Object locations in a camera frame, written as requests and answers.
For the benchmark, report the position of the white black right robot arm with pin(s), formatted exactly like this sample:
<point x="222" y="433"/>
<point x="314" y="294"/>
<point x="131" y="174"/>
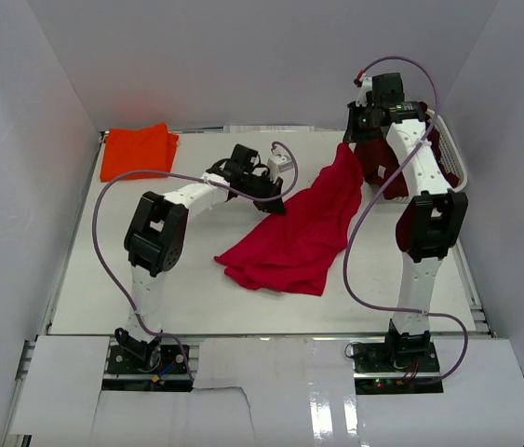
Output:
<point x="425" y="232"/>

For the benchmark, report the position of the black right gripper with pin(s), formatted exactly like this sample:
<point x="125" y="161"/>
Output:
<point x="353" y="133"/>

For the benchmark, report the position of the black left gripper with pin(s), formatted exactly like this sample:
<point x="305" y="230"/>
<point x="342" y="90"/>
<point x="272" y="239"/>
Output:
<point x="273" y="208"/>

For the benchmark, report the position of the white plastic laundry basket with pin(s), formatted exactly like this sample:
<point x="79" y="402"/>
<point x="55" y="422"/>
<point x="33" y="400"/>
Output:
<point x="440" y="155"/>

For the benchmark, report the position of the orange folded t shirt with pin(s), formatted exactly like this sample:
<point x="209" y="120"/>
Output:
<point x="152" y="148"/>

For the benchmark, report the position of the bright red t shirt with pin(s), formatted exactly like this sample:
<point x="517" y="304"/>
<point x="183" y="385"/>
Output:
<point x="293" y="252"/>

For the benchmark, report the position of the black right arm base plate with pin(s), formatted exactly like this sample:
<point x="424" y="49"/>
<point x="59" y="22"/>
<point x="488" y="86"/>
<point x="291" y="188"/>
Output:
<point x="377" y="374"/>

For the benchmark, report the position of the dark maroon t shirt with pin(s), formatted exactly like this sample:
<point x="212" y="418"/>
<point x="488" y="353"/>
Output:
<point x="392" y="162"/>

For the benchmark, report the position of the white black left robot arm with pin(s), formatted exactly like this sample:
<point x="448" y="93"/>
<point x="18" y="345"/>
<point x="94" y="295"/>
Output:
<point x="157" y="231"/>

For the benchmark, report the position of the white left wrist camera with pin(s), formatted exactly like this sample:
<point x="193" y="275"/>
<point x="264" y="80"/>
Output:
<point x="278" y="162"/>

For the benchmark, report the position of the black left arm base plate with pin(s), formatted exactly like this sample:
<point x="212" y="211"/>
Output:
<point x="165" y="371"/>

